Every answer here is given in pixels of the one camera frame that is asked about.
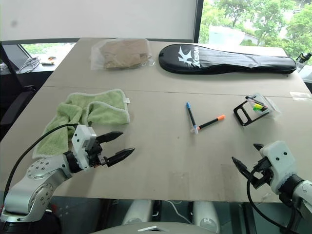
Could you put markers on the black office chair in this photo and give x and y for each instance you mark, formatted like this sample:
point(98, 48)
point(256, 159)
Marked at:
point(12, 92)

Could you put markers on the green terry towel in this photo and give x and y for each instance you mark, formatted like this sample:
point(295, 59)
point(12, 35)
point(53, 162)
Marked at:
point(73, 114)

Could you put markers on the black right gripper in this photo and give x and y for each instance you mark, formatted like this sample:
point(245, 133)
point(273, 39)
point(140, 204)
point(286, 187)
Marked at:
point(264, 174)

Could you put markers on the blue-capped marker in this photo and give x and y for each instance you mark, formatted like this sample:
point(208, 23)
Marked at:
point(191, 115)

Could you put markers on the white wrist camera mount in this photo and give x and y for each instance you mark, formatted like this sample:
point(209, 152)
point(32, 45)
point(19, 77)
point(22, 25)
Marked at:
point(280, 158)
point(83, 139)

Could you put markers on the clear bag with brown cloth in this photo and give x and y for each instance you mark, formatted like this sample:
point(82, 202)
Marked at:
point(122, 54)

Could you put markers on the orange-capped marker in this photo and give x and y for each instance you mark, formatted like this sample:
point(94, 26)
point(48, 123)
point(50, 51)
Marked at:
point(212, 122)

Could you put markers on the white rounded robot leg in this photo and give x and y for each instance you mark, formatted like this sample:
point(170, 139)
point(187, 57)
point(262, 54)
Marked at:
point(206, 215)
point(136, 212)

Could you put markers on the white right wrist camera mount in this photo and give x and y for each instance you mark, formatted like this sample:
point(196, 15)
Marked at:
point(280, 158)

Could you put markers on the black Kason racket cover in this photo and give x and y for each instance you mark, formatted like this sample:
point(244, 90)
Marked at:
point(219, 59)

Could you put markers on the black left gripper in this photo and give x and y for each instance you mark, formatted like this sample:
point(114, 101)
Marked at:
point(95, 156)

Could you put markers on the clear pen case with markers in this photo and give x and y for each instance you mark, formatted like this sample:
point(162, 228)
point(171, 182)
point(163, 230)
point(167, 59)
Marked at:
point(264, 107)

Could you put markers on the dark window frame post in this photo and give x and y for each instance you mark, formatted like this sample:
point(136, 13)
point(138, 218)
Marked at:
point(198, 20)

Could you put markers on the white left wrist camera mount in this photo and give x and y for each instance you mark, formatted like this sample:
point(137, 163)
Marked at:
point(83, 139)

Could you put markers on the black camera device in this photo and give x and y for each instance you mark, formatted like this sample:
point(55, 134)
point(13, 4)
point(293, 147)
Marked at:
point(304, 58)

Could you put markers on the small clear plastic wrapper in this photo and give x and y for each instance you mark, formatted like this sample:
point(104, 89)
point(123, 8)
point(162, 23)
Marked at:
point(301, 95)

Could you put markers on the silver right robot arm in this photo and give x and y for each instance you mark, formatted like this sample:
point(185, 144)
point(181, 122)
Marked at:
point(301, 190)

